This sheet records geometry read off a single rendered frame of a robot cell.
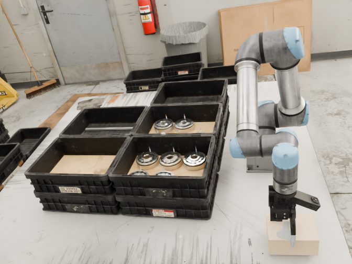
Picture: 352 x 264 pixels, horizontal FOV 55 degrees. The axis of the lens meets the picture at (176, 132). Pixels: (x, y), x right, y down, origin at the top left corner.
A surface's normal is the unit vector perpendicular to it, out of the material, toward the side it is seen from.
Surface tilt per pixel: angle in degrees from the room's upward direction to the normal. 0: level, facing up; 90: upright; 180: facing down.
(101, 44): 90
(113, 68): 90
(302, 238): 0
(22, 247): 0
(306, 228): 0
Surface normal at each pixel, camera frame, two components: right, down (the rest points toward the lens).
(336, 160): -0.15, -0.84
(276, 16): -0.16, 0.40
